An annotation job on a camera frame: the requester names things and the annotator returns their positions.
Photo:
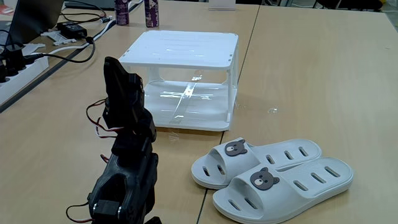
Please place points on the dark flat device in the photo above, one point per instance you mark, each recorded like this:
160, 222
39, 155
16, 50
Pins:
90, 4

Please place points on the dark laptop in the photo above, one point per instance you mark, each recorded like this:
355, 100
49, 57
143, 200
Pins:
34, 18

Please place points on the white flat printed part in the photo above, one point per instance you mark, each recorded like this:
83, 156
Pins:
59, 37

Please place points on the white card stand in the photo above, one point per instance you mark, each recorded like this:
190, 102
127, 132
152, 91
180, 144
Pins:
222, 4

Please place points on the black power adapter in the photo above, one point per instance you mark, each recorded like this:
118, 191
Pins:
72, 29

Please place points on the white power strip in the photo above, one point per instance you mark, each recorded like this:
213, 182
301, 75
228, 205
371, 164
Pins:
21, 77

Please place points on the black plug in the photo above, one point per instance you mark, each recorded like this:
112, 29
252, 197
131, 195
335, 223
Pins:
14, 59

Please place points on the white flat scrap piece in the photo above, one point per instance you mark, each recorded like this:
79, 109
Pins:
32, 48

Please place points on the purple drink can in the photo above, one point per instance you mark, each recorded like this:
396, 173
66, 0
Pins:
122, 12
151, 14

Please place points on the white open-sided box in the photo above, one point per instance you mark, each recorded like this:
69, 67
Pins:
180, 46

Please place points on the white bear slipper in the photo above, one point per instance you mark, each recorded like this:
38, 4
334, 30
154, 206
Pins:
311, 186
280, 152

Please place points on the red booklet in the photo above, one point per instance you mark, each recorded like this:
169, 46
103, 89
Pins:
6, 10

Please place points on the black chair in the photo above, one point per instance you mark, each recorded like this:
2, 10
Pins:
348, 3

